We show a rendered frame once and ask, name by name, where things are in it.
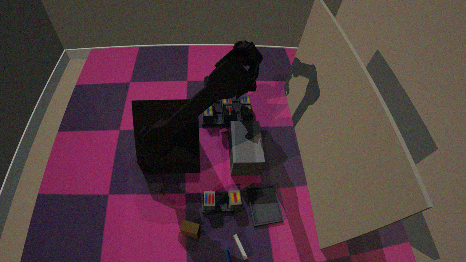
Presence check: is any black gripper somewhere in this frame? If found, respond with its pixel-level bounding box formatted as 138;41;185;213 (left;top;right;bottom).
204;76;256;99

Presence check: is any dark blue cylinder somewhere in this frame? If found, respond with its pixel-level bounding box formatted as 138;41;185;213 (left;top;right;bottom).
225;249;231;262

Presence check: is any olive brown block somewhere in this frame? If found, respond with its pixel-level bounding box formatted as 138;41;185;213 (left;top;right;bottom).
180;220;200;238

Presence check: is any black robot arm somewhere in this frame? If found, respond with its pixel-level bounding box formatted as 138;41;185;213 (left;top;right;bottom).
135;40;264;160

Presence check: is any tan flat board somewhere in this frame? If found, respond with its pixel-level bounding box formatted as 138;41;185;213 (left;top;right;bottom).
284;0;433;249

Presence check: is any beige flat bar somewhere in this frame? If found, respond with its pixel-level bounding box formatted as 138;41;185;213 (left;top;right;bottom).
233;234;248;260

